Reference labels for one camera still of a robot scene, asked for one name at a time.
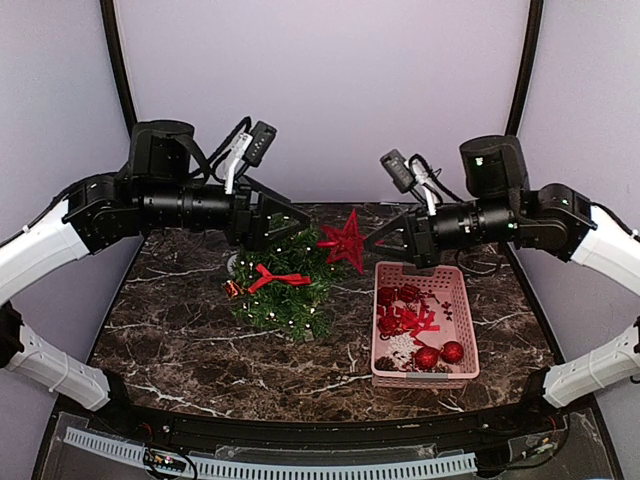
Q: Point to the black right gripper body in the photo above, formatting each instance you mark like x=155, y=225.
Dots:
x=495, y=219

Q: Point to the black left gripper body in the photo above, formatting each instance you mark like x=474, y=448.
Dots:
x=167, y=204

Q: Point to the red glitter star topper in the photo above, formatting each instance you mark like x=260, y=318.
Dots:
x=345, y=244

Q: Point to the red ribbon bow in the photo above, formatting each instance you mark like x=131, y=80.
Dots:
x=267, y=277

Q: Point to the small green christmas tree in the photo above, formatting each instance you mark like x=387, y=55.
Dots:
x=300, y=312

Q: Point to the red gold drum ornament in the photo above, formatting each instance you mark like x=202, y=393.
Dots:
x=233, y=289

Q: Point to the pink plastic basket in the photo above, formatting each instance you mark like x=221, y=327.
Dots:
x=448, y=283

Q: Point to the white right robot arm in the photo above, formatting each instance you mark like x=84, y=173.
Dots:
x=611, y=250

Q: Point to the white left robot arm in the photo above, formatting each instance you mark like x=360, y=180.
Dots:
x=37, y=254

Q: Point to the red ornaments in basket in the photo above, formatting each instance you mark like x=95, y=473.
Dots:
x=409, y=309

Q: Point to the white snowflake ornament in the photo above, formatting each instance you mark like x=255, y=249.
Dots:
x=400, y=349

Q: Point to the red ball ornament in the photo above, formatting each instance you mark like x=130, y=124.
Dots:
x=426, y=358
x=452, y=352

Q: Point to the brown pine cone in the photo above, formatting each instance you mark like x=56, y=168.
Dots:
x=386, y=364

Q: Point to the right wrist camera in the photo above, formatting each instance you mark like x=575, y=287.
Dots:
x=411, y=177

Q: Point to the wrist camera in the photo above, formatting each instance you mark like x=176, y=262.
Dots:
x=411, y=177
x=247, y=151

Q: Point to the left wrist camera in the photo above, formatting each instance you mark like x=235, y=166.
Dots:
x=247, y=151

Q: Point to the white perforated cable tray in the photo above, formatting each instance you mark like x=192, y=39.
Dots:
x=165, y=464

